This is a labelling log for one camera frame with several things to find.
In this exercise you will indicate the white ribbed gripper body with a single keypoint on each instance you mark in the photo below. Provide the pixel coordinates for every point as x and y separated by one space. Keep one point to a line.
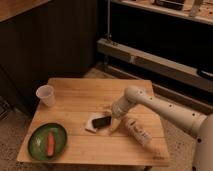
121 107

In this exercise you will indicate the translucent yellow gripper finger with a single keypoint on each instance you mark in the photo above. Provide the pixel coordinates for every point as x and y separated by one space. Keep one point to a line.
115 122

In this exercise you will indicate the black eraser block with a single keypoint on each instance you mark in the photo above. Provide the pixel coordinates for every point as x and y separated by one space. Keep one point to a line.
101 122

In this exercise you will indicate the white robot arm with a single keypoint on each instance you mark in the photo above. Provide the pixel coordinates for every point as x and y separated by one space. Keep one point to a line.
197 125

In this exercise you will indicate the translucent plastic cup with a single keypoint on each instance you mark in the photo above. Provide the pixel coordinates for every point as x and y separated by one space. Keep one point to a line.
46 94

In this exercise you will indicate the white lying bottle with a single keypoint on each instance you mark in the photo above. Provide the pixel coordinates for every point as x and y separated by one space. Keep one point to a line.
137 131

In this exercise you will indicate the white sponge pad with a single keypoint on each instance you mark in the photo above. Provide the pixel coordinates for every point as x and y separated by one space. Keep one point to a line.
89 126

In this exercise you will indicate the wooden table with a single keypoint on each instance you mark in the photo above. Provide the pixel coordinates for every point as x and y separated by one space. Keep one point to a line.
76 100

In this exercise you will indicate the orange carrot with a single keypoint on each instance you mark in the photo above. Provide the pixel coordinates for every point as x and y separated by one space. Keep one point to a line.
50 144

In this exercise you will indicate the green plate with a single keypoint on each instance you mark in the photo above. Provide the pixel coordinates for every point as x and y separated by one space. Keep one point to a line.
37 144

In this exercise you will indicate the metal shelf rack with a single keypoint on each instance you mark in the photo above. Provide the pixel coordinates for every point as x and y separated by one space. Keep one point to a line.
179 49

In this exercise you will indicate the dark wooden cabinet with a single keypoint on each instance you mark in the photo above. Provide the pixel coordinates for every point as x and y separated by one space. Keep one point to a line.
41 39

